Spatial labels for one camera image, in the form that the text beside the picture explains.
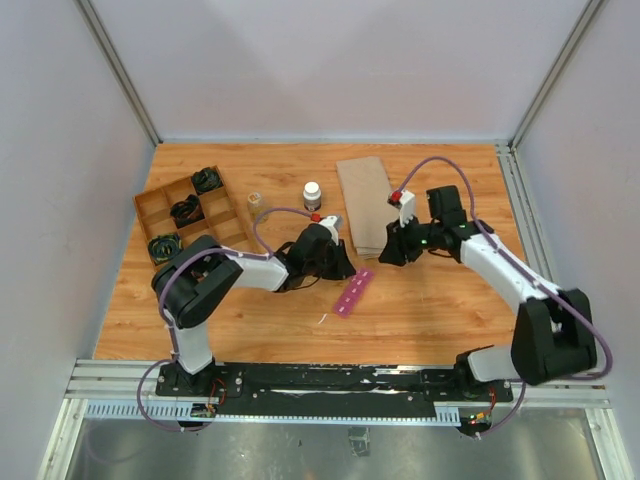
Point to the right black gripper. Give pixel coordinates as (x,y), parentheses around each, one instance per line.
(397,248)

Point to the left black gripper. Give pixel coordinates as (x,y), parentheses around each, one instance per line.
(344,267)

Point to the pink weekly pill organizer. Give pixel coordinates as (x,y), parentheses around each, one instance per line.
(353,292)

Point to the white capped pill bottle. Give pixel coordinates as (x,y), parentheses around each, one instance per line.
(312,196)

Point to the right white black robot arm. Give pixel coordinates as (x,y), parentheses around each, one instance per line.
(551,337)

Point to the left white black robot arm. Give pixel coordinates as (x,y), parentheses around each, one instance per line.
(192,285)

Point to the clear bottle yellow capsules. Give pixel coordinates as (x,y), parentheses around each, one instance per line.
(256,205)

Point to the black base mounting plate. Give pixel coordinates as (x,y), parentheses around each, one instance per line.
(364,384)

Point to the wooden compartment tray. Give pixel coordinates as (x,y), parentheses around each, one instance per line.
(174,215)

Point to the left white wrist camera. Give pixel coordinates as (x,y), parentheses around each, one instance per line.
(332,223)

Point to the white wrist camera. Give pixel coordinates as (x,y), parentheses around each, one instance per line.
(405,202)
(332,223)

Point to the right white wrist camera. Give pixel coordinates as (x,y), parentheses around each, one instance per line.
(405,202)

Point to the grey slotted cable duct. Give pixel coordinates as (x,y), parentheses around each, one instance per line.
(398,411)

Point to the right aluminium frame post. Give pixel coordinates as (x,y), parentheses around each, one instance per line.
(578,32)

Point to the aluminium frame post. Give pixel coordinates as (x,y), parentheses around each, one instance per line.
(102,38)
(578,32)

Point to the left aluminium frame post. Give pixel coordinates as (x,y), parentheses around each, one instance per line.
(102,38)

